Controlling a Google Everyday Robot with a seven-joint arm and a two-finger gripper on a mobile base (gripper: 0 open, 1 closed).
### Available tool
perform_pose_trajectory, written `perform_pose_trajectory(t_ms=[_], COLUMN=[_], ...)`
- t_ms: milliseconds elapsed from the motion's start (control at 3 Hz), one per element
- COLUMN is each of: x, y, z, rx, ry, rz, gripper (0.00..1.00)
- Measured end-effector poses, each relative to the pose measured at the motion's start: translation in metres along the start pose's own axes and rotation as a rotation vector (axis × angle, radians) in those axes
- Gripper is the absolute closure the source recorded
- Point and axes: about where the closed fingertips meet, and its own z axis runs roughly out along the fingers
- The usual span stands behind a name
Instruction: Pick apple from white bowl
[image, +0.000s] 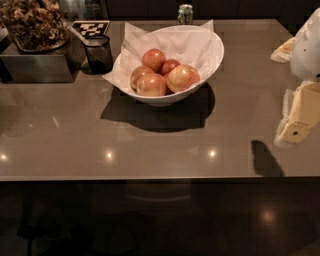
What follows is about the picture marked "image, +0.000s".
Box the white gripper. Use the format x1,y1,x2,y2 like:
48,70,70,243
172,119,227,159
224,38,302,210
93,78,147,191
271,8,320,148

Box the white ceramic bowl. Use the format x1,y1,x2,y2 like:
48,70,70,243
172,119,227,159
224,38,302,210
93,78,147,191
112,24,225,108

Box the dark red middle apple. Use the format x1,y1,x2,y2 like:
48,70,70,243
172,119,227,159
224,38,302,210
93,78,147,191
160,59,180,75

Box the back top apple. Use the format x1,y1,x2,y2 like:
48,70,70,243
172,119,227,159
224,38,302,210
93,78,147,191
142,48,166,72

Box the front left apple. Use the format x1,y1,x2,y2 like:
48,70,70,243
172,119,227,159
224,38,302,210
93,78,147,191
137,73,167,97

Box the left rear apple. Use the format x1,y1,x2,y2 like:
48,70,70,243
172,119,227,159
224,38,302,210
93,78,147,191
130,65,153,90

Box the white paper napkin liner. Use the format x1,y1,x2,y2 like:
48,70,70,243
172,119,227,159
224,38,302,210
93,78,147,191
103,21,216,88

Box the small glass jar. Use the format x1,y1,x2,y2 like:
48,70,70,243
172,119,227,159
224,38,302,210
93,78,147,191
177,4,193,25

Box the black mesh cup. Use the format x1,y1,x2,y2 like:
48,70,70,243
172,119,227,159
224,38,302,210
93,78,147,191
83,36,113,74

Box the black white marker tag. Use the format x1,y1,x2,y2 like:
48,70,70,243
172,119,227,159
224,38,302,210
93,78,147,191
69,20,110,42

